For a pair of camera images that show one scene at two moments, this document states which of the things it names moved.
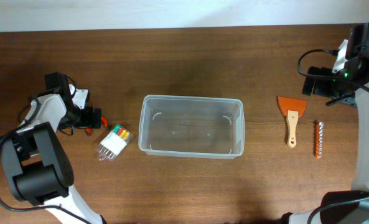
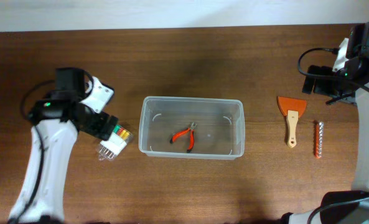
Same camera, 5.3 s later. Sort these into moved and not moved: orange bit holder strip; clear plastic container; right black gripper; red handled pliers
Moved: red handled pliers
Not moved: right black gripper; clear plastic container; orange bit holder strip
